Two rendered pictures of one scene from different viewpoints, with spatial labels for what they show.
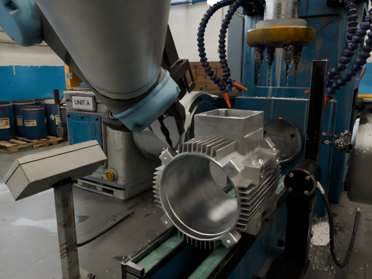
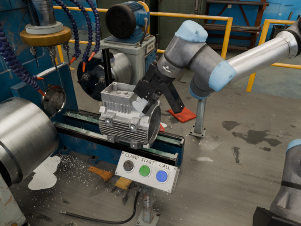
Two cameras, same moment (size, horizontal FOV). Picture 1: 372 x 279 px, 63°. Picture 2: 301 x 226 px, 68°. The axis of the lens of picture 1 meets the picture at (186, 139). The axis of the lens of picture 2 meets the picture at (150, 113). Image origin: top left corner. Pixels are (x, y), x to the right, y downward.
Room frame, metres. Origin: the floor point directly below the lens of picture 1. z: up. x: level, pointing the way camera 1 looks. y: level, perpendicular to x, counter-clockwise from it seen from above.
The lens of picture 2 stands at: (0.62, 0.68, 1.54)
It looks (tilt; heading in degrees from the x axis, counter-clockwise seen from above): 33 degrees down; 260
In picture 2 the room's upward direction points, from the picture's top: straight up
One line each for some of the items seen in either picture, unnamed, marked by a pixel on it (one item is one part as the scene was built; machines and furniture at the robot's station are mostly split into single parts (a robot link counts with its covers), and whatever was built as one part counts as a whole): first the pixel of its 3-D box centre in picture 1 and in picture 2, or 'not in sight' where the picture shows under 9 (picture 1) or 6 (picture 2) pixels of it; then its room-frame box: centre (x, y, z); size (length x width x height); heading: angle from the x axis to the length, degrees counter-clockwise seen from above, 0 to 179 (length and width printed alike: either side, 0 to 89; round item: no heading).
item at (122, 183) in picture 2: not in sight; (109, 176); (0.68, 0.03, 0.80); 0.21 x 0.05 x 0.01; 143
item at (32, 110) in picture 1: (31, 122); not in sight; (5.19, 2.69, 0.37); 1.20 x 0.80 x 0.74; 145
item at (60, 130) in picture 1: (68, 114); not in sight; (1.14, 0.44, 1.07); 0.08 x 0.07 x 0.20; 148
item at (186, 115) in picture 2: not in sight; (182, 113); (0.24, -0.38, 0.80); 0.15 x 0.12 x 0.01; 112
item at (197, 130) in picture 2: not in sight; (202, 97); (0.21, -0.20, 1.01); 0.08 x 0.08 x 0.42; 58
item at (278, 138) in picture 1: (277, 141); (54, 100); (0.91, -0.28, 1.01); 0.15 x 0.02 x 0.15; 58
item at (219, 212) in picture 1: (220, 180); (131, 119); (0.57, -0.07, 1.01); 0.20 x 0.19 x 0.19; 149
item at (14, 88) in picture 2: (282, 150); (46, 106); (0.96, -0.32, 0.97); 0.30 x 0.11 x 0.34; 58
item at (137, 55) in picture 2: not in sight; (130, 65); (0.51, -0.74, 0.99); 0.35 x 0.31 x 0.37; 58
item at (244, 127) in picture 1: (230, 130); (121, 97); (0.60, -0.09, 1.11); 0.12 x 0.11 x 0.07; 149
